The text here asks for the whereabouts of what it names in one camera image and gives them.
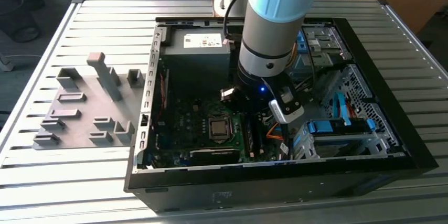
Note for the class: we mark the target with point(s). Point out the perforated metal chassis panel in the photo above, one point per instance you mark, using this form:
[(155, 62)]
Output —
[(360, 87)]

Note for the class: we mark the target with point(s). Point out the grey parts rack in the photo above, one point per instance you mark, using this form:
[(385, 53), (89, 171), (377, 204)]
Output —
[(91, 95)]

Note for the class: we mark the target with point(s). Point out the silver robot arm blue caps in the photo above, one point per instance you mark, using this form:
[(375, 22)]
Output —
[(272, 24)]

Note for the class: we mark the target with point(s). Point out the hard disk in blue carrier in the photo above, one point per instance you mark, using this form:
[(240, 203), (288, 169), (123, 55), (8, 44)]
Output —
[(325, 128)]

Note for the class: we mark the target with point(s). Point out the CPU socket metal frame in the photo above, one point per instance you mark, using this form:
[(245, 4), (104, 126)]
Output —
[(209, 127)]

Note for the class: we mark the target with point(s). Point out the black wheeled chair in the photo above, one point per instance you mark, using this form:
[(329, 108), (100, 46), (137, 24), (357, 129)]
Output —
[(25, 33)]

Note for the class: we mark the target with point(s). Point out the black graphics card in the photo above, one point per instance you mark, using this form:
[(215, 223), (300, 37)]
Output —
[(213, 155)]

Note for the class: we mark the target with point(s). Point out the grey metal drive cage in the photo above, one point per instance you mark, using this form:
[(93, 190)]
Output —
[(325, 58)]

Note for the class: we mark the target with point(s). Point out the black PC case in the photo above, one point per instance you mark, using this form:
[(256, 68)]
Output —
[(244, 190)]

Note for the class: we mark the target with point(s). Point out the blue plastic drive carrier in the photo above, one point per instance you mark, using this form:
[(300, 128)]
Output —
[(300, 43)]

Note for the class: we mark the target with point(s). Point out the CPU with silver top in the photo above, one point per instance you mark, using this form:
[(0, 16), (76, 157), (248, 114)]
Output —
[(220, 128)]

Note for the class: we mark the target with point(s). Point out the white power supply label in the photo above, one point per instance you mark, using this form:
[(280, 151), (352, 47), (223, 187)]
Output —
[(203, 40)]

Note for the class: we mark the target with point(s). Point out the grey power supply unit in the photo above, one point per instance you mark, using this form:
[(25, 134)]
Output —
[(196, 61)]

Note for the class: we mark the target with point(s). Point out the grey metal disk bay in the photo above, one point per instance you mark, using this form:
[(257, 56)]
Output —
[(349, 141)]

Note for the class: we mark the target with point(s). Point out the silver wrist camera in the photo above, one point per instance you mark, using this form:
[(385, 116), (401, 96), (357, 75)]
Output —
[(287, 111)]

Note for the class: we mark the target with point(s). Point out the white floor stand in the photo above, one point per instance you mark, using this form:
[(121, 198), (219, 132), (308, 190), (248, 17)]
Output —
[(7, 64)]

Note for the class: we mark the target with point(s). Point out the green motherboard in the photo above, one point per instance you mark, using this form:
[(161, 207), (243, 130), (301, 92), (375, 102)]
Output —
[(185, 119)]

